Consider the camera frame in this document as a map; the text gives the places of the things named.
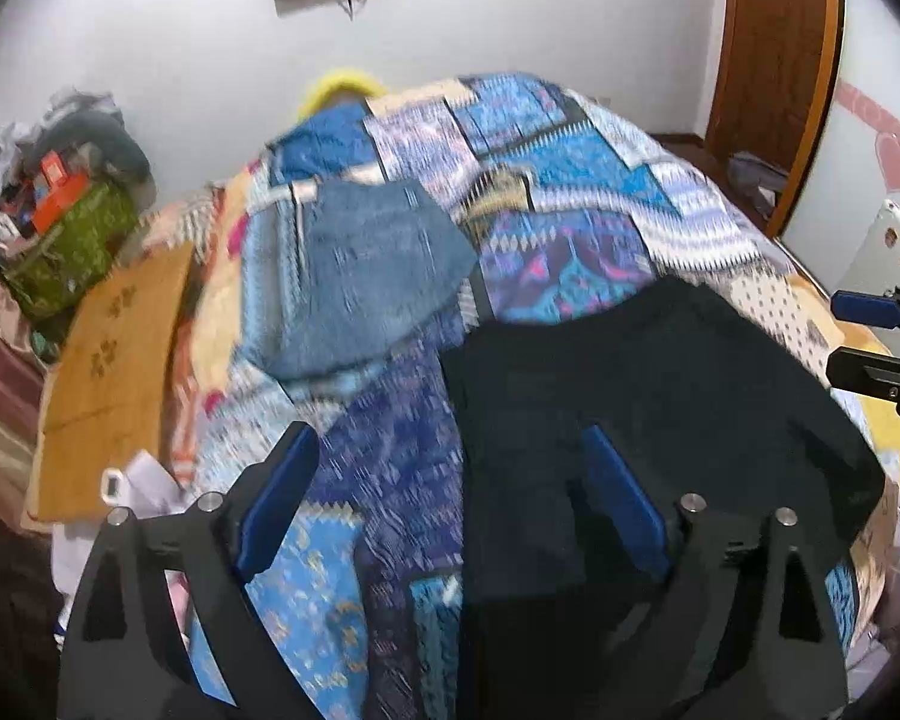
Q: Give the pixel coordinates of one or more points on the black pants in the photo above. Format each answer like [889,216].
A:
[645,375]

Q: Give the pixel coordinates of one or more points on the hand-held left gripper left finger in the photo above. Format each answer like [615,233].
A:
[270,510]

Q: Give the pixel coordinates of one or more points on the white box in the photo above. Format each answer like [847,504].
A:
[885,247]

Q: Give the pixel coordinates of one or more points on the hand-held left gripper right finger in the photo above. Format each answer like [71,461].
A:
[630,502]

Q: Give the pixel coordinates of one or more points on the blue patchwork blanket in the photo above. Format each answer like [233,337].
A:
[555,165]

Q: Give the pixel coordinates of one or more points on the green patterned storage bag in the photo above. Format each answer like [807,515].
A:
[67,247]

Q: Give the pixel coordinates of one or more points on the striped pink curtain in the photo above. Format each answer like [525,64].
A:
[0,390]

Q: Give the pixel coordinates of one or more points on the blue jeans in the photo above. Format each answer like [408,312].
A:
[360,270]

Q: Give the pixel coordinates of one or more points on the yellow foam tube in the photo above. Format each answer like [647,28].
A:
[330,82]

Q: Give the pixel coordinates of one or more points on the grey cloth on floor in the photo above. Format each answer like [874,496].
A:
[754,180]

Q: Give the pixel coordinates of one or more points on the white paper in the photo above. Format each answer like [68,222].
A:
[150,480]

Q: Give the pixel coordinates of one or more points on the orange box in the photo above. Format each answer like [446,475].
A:
[60,195]

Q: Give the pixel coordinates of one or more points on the wooden lap desk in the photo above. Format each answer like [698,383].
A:
[112,330]

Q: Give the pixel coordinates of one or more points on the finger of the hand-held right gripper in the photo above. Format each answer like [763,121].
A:
[870,371]
[862,307]

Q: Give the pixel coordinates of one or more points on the pile of grey clothes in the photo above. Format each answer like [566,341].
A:
[67,105]

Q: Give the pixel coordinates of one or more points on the brown wooden door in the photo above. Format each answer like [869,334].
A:
[772,52]

